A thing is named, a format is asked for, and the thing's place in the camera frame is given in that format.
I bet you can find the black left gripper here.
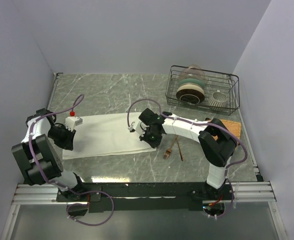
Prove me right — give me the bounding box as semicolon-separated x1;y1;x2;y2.
47;124;76;151

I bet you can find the white cloth napkin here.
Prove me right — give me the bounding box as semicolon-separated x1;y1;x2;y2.
62;113;155;160

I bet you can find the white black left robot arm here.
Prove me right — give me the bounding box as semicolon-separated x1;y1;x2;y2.
11;108;86;202

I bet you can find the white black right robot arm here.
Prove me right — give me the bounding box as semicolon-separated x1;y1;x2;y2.
130;108;238;200

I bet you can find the rose gold fork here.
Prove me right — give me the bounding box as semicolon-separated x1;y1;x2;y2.
163;135;178;160

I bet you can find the rose gold spoon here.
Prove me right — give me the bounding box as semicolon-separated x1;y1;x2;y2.
175;135;184;162

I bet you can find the dark brown glossy bowl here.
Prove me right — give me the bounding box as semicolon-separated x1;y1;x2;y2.
176;89;205;105

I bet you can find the cream white plate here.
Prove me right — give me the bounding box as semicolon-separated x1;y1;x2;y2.
177;83;205;95

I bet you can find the teal green plate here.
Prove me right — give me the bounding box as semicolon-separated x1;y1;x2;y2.
178;78;205;88

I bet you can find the grey ribbed cup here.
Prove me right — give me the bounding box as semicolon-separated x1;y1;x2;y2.
208;90;228;112

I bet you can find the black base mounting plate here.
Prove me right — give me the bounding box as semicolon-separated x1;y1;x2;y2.
56;182;234;213

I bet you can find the woven bamboo tray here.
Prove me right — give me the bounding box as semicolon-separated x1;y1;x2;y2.
220;119;242;139

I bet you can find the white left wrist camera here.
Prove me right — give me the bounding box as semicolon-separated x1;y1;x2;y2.
64;110;83;132

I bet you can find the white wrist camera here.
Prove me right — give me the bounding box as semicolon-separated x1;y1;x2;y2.
64;110;83;132
128;120;146;136

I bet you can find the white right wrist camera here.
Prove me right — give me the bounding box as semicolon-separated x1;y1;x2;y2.
128;120;146;136

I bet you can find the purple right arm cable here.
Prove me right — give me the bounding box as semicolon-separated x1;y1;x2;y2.
126;98;249;220

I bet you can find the dark wire dish rack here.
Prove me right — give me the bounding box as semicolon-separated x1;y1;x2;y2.
165;65;240;115

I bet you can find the aluminium frame rail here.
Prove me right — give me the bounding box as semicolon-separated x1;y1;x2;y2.
12;181;276;205

